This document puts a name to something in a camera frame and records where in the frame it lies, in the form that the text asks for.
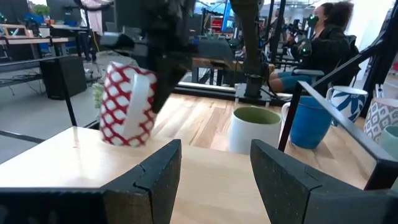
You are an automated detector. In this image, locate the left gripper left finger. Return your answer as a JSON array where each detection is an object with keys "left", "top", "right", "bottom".
[{"left": 101, "top": 139, "right": 182, "bottom": 224}]

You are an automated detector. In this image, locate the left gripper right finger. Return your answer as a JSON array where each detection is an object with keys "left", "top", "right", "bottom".
[{"left": 250, "top": 139, "right": 368, "bottom": 224}]

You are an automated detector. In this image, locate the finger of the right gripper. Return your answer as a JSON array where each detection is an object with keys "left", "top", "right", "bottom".
[{"left": 150, "top": 54, "right": 193, "bottom": 113}]

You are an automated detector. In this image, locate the white mug red lattice pattern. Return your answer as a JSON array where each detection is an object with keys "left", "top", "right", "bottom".
[{"left": 99, "top": 61, "right": 158, "bottom": 147}]

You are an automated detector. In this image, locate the white mug green inside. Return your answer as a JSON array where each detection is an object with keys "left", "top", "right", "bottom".
[{"left": 228, "top": 106, "right": 282, "bottom": 156}]

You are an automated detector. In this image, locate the plain blue mug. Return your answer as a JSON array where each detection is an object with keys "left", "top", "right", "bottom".
[{"left": 281, "top": 95, "right": 333, "bottom": 149}]

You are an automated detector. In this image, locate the small artificial potted plant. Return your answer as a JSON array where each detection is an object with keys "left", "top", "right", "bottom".
[{"left": 92, "top": 82, "right": 105, "bottom": 110}]

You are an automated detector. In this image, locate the white mug navy leaf print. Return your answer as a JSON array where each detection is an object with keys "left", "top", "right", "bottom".
[{"left": 325, "top": 86, "right": 369, "bottom": 127}]

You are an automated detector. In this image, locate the mint green mug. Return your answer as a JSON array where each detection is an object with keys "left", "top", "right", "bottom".
[{"left": 379, "top": 125, "right": 398, "bottom": 159}]

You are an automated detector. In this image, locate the grey diamond pattern mug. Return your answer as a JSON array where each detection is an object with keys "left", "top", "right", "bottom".
[{"left": 363, "top": 97, "right": 398, "bottom": 144}]

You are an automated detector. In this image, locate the wooden workbench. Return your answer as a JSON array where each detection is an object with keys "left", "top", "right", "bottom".
[{"left": 191, "top": 57, "right": 276, "bottom": 86}]

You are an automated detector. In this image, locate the dark computer monitor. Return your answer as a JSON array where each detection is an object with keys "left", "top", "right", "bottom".
[{"left": 46, "top": 0, "right": 82, "bottom": 22}]

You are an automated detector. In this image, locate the black cabinet box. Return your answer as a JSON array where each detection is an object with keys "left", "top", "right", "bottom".
[{"left": 39, "top": 55, "right": 88, "bottom": 101}]

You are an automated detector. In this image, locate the black office chair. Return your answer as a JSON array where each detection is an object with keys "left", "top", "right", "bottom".
[{"left": 292, "top": 34, "right": 362, "bottom": 94}]

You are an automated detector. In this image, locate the green leafy office plant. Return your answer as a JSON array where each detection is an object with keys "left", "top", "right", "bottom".
[{"left": 32, "top": 3, "right": 50, "bottom": 17}]

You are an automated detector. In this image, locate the light wooden desk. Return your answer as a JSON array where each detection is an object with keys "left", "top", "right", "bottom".
[{"left": 0, "top": 24, "right": 74, "bottom": 60}]

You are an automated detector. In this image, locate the person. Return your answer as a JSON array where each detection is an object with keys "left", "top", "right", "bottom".
[{"left": 269, "top": 1, "right": 361, "bottom": 94}]

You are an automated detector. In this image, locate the wooden shelf black metal frame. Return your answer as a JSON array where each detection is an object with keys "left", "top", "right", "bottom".
[{"left": 0, "top": 80, "right": 398, "bottom": 224}]

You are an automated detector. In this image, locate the black aluminium rig frame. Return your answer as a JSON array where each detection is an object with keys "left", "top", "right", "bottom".
[{"left": 60, "top": 0, "right": 398, "bottom": 128}]

